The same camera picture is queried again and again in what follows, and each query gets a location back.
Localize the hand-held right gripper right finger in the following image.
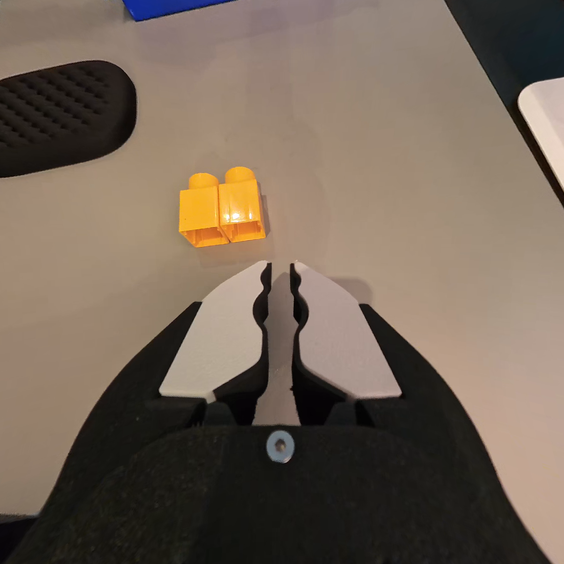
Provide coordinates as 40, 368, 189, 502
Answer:
289, 261, 402, 402

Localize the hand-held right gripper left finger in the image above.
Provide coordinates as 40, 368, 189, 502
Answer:
159, 260, 272, 404

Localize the yellow toy block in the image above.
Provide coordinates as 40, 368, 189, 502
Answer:
178, 173, 231, 248
218, 167, 267, 244

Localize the blue plastic bin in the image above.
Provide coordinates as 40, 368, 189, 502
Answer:
122, 0, 239, 22

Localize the grey desk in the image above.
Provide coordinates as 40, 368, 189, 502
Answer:
0, 0, 564, 556

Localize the black mesh armrest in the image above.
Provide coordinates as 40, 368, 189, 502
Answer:
0, 60, 138, 178

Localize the white stand base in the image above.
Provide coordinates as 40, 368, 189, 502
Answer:
518, 77, 564, 190

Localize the dark flat plate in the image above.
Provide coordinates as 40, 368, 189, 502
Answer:
445, 0, 564, 111

